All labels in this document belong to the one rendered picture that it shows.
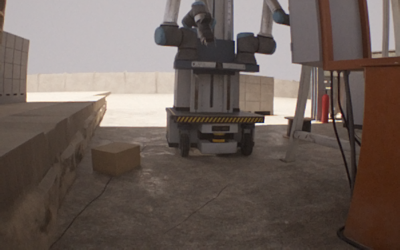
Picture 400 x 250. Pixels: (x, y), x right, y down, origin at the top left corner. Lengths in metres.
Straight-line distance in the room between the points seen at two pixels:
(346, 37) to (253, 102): 4.81
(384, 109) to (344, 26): 0.64
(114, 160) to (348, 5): 1.56
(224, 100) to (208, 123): 0.38
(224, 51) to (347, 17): 1.24
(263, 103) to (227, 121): 4.21
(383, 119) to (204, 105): 1.74
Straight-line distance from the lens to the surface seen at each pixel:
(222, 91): 2.34
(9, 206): 0.70
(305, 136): 1.86
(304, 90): 1.93
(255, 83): 6.04
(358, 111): 4.55
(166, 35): 1.99
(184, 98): 2.40
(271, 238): 0.96
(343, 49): 1.34
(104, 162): 1.62
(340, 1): 1.42
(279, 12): 1.83
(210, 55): 2.25
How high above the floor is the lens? 0.49
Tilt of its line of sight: 5 degrees down
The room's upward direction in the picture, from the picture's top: 2 degrees clockwise
